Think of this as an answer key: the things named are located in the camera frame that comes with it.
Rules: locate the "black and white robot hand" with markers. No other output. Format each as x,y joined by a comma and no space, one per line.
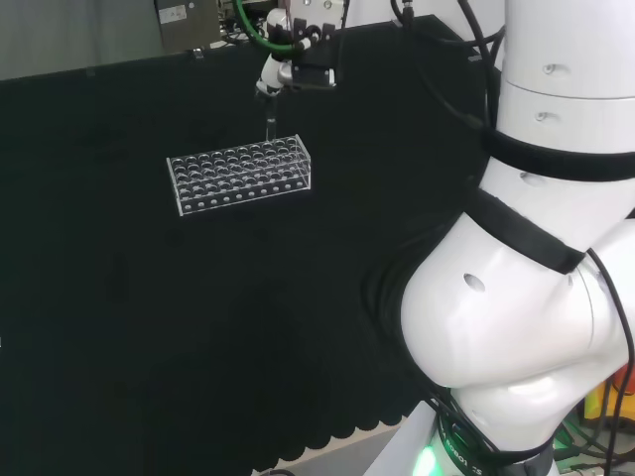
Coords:
297,62

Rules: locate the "clear glass test tube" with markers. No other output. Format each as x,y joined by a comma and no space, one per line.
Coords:
270,123

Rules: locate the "clear test tube rack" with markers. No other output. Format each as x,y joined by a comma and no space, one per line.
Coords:
241,173

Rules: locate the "grey metal cabinet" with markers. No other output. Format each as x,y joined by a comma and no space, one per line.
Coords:
186,22

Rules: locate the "black bench cloth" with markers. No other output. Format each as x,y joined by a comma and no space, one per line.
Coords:
208,273

